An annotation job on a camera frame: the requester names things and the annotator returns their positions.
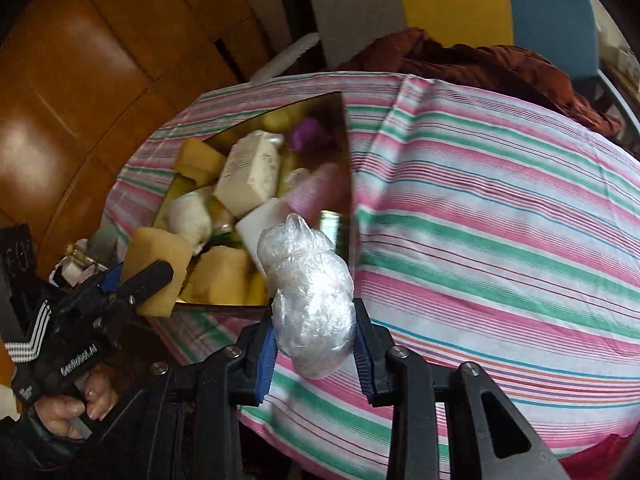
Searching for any clear plastic bag ball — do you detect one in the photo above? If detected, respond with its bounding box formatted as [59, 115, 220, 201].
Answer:
[256, 212, 357, 380]

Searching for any grey yellow blue chair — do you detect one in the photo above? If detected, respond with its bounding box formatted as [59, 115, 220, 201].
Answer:
[250, 0, 640, 136]

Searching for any striped tablecloth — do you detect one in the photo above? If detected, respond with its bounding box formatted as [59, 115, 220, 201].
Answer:
[102, 72, 640, 480]

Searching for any rust brown jacket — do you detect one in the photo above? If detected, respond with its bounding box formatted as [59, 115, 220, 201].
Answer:
[345, 27, 623, 136]

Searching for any person's left hand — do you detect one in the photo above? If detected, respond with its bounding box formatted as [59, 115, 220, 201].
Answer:
[30, 370, 121, 441]

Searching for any white printed carton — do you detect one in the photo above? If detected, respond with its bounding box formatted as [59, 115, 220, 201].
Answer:
[215, 130, 286, 213]

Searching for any white foam block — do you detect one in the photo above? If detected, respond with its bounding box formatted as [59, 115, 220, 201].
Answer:
[235, 195, 301, 276]

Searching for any grey container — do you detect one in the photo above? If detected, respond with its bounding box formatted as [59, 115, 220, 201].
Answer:
[89, 226, 123, 261]

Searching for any pink soft toy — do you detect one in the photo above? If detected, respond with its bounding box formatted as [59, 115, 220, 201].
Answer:
[287, 162, 351, 216]

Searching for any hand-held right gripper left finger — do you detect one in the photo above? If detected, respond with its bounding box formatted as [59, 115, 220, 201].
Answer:
[102, 322, 278, 480]

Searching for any purple toy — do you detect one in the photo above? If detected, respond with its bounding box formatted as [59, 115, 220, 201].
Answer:
[290, 117, 333, 153]

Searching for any wooden wardrobe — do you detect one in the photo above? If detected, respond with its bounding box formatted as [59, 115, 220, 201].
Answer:
[0, 0, 281, 271]

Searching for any red garment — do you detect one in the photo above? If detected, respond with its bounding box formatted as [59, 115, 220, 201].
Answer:
[565, 432, 640, 480]

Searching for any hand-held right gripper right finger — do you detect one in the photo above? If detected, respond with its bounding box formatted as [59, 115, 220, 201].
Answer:
[350, 297, 571, 480]

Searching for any maroon box with gold lining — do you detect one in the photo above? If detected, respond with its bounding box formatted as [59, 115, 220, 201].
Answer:
[152, 92, 358, 308]

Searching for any small brown bottle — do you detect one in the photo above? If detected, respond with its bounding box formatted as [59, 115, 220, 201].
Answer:
[62, 242, 103, 268]

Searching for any green yellow snack packet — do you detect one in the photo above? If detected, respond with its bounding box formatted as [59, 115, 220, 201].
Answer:
[210, 225, 246, 251]

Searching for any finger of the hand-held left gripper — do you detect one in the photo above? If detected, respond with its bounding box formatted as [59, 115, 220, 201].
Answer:
[97, 260, 175, 306]

